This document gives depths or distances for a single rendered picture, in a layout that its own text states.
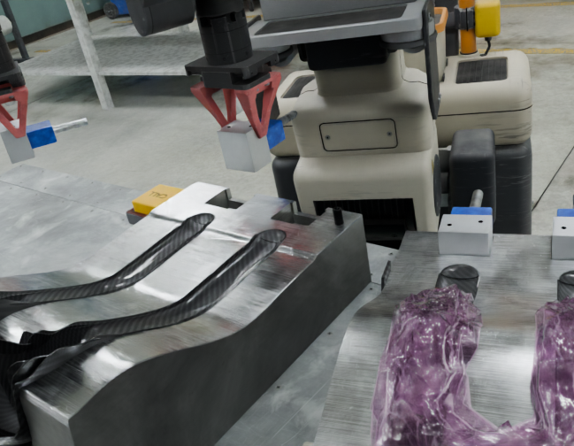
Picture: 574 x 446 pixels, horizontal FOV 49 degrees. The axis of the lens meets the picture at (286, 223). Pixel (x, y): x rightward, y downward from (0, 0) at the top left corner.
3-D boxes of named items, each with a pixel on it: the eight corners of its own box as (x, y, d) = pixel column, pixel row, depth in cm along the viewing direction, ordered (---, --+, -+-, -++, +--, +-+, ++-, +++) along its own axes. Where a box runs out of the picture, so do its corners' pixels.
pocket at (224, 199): (233, 211, 83) (227, 187, 81) (264, 219, 80) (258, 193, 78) (210, 228, 80) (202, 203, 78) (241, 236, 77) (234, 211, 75)
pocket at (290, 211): (299, 226, 77) (294, 200, 75) (335, 234, 73) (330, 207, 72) (275, 246, 74) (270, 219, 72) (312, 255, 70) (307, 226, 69)
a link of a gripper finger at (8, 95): (-2, 147, 96) (-26, 87, 91) (-3, 134, 102) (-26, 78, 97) (44, 134, 98) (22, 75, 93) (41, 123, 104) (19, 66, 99)
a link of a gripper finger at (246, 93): (259, 149, 76) (243, 73, 72) (216, 143, 80) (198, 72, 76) (292, 127, 81) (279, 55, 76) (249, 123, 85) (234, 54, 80)
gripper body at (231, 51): (248, 83, 72) (234, 18, 69) (186, 80, 78) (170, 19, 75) (281, 65, 77) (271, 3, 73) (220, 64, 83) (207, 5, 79)
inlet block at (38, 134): (89, 133, 108) (80, 102, 105) (94, 140, 104) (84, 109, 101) (10, 155, 104) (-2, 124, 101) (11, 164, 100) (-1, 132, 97)
